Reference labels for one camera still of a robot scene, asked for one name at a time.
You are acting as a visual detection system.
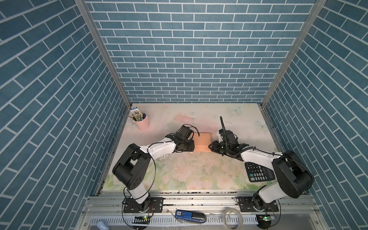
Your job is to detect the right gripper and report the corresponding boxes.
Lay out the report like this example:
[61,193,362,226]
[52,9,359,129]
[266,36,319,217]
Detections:
[207,140,230,155]

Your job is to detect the pink paper box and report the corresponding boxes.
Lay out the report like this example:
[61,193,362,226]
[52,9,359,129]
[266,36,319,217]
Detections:
[193,133,212,152]

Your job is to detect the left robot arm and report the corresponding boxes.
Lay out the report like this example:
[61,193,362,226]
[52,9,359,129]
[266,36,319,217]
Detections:
[112,124,200,212]

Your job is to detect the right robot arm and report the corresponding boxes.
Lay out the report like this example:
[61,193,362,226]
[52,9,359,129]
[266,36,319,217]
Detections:
[209,129,314,211]

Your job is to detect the black calculator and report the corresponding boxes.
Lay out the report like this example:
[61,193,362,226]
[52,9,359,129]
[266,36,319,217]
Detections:
[244,162,276,183]

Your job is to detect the pink pen cup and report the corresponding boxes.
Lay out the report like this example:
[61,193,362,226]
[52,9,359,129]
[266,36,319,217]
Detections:
[133,113,150,131]

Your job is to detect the blue handheld device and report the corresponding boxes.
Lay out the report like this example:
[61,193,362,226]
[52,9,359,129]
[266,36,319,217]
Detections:
[174,209,207,224]

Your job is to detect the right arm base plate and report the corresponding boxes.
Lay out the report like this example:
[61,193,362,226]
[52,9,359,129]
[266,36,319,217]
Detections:
[235,196,279,212]

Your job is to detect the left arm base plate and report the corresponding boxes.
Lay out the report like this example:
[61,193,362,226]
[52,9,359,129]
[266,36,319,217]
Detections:
[123,196,164,213]

